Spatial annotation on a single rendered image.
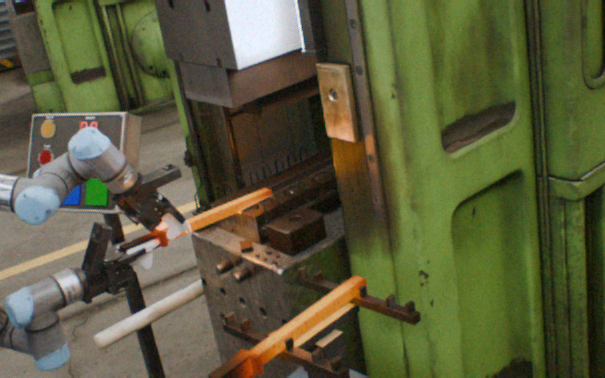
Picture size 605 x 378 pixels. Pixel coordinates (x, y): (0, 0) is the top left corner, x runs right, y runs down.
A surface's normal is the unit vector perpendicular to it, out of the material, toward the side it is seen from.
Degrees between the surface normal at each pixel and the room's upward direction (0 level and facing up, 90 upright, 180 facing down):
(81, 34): 90
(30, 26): 90
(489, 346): 90
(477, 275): 90
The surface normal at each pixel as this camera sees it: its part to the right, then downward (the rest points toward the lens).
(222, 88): -0.75, 0.36
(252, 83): 0.65, 0.20
